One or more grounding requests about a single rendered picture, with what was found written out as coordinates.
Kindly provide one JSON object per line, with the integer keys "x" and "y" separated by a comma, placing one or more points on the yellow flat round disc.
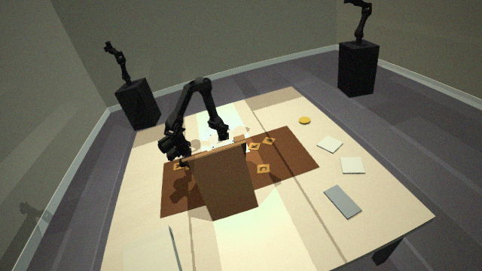
{"x": 304, "y": 120}

